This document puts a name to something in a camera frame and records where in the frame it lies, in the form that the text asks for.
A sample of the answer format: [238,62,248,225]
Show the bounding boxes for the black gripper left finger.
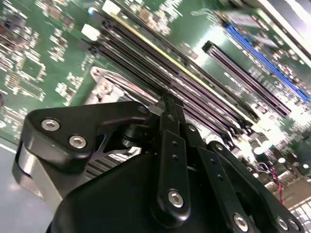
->
[13,93,192,229]

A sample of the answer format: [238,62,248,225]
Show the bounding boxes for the metal locking lever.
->
[106,72,168,99]

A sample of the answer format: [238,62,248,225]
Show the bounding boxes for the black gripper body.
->
[46,151,229,233]

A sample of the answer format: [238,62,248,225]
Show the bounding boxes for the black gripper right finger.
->
[174,98,305,233]

